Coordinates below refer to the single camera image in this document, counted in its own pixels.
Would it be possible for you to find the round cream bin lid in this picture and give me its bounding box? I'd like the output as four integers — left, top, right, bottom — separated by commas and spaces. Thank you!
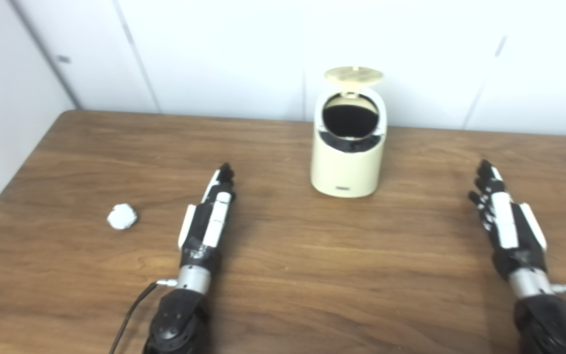
324, 66, 384, 91

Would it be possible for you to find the cream-colored cylindrical bin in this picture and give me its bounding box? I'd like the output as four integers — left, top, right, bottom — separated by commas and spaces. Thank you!
311, 66, 388, 199

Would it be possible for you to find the white paper ball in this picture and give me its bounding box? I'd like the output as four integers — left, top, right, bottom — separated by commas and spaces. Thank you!
107, 203, 138, 230

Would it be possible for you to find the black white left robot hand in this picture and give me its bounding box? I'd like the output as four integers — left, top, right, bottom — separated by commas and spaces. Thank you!
178, 163, 237, 272

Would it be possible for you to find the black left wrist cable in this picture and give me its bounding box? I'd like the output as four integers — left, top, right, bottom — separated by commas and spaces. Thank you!
109, 279, 178, 354

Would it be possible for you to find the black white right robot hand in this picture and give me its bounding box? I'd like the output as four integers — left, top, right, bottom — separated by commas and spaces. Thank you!
468, 159, 548, 282

